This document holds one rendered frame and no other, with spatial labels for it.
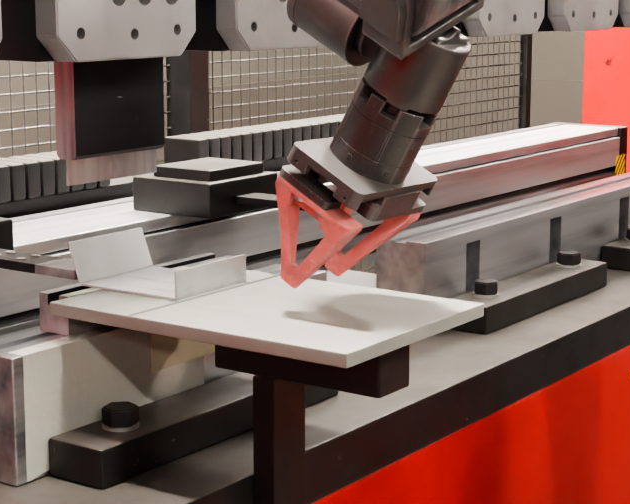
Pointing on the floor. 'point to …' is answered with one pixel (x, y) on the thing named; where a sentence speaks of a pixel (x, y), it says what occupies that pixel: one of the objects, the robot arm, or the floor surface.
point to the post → (188, 93)
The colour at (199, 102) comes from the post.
